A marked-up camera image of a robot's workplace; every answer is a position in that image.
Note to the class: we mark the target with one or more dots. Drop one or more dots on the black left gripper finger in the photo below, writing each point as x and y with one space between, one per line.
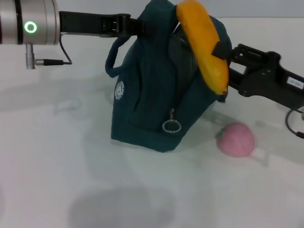
133 27

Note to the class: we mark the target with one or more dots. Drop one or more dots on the dark blue fabric bag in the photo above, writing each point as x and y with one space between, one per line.
147 95

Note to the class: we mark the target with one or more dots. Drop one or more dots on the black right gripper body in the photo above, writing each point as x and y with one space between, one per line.
273 80

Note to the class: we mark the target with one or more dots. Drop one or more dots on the pink peach toy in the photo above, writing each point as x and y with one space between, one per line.
237 140

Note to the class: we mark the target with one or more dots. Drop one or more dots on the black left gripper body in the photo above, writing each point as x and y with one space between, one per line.
80 22

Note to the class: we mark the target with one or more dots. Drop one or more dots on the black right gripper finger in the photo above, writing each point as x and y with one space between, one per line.
247 53
235 79

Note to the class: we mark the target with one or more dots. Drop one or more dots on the yellow banana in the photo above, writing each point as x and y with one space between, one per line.
204 47

